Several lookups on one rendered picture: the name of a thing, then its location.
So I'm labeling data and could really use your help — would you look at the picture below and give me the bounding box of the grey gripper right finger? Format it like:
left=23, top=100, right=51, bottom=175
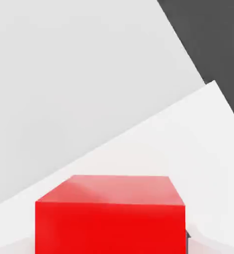
left=185, top=229, right=217, bottom=254

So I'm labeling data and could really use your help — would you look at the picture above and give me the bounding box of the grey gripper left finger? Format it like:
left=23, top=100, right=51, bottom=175
left=8, top=236, right=36, bottom=254

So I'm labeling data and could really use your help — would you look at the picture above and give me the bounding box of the small red cube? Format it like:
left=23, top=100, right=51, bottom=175
left=35, top=174, right=186, bottom=254

